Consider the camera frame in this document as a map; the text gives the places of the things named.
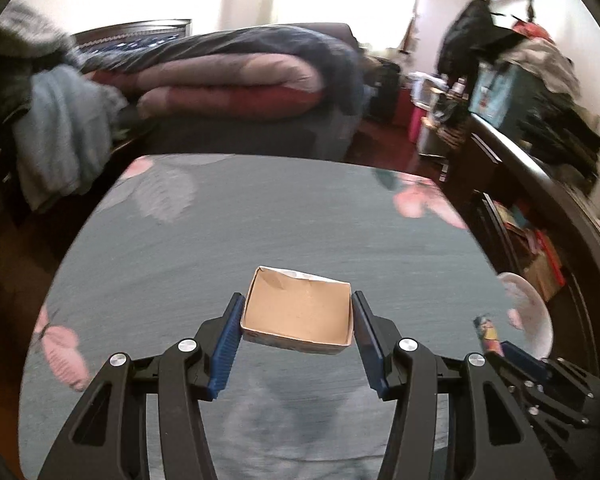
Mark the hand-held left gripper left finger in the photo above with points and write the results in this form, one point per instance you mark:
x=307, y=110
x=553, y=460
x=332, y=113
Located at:
x=225, y=350

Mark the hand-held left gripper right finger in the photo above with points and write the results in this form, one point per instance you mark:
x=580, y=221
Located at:
x=372, y=350

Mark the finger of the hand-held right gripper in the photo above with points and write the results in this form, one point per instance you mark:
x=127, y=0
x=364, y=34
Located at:
x=527, y=364

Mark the pink speckled white bowl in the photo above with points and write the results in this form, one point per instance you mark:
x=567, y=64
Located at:
x=530, y=317

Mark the colourful wrapper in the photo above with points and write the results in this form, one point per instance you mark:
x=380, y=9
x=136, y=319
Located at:
x=487, y=334

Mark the small cardboard box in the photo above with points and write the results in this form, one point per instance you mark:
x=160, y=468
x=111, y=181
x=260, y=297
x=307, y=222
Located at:
x=295, y=310

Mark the shelf of books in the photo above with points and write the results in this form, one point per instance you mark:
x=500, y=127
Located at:
x=535, y=255

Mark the dark wooden cabinet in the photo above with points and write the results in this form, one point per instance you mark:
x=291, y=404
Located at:
x=530, y=180

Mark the pink bin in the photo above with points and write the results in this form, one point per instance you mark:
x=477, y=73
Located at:
x=416, y=125

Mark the red storage box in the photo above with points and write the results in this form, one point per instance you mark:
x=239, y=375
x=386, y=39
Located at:
x=402, y=107

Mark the pile of clothes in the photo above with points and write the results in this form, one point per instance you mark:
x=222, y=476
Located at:
x=555, y=110

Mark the black suitcase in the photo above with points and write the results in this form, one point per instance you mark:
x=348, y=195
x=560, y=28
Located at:
x=384, y=90

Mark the clear storage box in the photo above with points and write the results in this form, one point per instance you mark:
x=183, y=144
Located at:
x=425, y=90

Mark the folded pink red quilt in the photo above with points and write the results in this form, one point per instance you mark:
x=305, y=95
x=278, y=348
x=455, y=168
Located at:
x=240, y=85

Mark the teal box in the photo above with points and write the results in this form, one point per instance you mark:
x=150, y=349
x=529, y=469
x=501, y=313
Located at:
x=500, y=97

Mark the light blue garment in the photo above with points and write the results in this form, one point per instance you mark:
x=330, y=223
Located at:
x=60, y=130

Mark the folded red grey comforter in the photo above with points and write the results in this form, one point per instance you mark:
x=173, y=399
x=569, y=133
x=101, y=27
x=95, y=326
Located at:
x=280, y=40

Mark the black hanging jacket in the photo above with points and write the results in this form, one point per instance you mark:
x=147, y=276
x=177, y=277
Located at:
x=467, y=35

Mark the dark wooden headboard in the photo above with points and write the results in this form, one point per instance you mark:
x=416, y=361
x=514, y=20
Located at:
x=130, y=32

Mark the grey knitted garment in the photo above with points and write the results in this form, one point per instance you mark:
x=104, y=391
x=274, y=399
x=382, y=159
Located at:
x=20, y=50

